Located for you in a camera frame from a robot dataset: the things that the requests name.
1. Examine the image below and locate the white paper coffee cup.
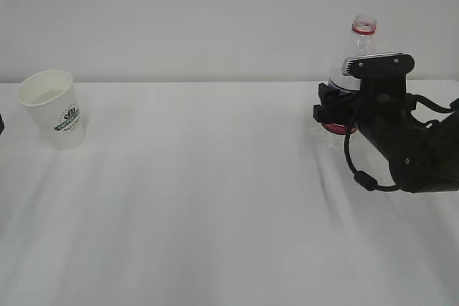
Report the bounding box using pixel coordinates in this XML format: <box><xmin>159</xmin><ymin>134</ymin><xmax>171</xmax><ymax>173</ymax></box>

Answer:
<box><xmin>17</xmin><ymin>70</ymin><xmax>85</xmax><ymax>150</ymax></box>

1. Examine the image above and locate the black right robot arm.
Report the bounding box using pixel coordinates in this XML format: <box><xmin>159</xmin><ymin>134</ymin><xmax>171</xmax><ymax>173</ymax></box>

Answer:
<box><xmin>313</xmin><ymin>52</ymin><xmax>458</xmax><ymax>193</ymax></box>

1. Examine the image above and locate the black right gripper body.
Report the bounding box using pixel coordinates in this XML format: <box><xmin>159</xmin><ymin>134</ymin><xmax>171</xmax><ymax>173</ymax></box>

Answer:
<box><xmin>349</xmin><ymin>54</ymin><xmax>416</xmax><ymax>130</ymax></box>

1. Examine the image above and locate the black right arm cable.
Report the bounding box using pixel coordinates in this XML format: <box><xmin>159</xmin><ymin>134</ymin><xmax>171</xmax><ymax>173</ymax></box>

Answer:
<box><xmin>344</xmin><ymin>92</ymin><xmax>459</xmax><ymax>193</ymax></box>

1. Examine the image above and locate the clear plastic water bottle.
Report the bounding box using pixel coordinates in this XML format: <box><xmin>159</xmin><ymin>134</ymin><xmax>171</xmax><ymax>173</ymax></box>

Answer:
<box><xmin>316</xmin><ymin>14</ymin><xmax>377</xmax><ymax>150</ymax></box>

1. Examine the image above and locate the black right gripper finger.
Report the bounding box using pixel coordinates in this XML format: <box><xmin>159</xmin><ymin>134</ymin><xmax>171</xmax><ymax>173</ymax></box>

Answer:
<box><xmin>313</xmin><ymin>83</ymin><xmax>360</xmax><ymax>125</ymax></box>

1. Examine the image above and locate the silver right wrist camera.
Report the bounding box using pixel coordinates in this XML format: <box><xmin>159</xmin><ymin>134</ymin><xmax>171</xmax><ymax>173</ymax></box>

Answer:
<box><xmin>341</xmin><ymin>52</ymin><xmax>403</xmax><ymax>77</ymax></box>

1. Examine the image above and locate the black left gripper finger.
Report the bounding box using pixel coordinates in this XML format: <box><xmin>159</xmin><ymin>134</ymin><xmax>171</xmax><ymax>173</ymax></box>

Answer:
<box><xmin>0</xmin><ymin>115</ymin><xmax>5</xmax><ymax>133</ymax></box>

